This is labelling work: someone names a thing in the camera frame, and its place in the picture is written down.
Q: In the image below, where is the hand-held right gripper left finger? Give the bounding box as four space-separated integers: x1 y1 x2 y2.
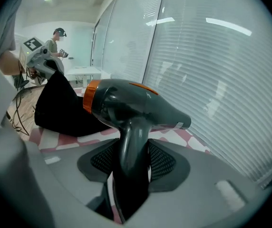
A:
39 137 121 207

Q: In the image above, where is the red white checkered tablecloth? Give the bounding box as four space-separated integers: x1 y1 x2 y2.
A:
29 86 212 224

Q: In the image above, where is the black fabric bag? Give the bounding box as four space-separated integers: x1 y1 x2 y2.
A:
34 69 115 138

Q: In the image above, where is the person's left forearm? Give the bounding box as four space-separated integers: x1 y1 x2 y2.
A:
0 49 28 77

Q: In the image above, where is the thin black looped cable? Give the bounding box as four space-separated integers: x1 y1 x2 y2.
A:
7 62 37 138

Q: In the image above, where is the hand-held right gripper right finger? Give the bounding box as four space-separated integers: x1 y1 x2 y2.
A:
126 138 272 228

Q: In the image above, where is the white table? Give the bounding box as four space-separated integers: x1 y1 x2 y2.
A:
65 66 103 86

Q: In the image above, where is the black orange hair dryer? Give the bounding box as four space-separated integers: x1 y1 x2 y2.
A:
82 78 192 223

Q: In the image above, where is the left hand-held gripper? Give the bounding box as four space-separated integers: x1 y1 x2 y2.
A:
19 36 66 86

